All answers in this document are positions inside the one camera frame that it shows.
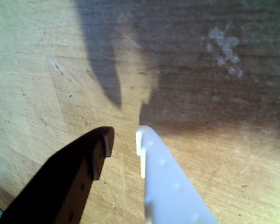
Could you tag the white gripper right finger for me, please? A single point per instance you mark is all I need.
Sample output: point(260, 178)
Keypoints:
point(168, 191)

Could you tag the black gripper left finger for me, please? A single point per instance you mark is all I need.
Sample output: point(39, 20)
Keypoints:
point(60, 182)

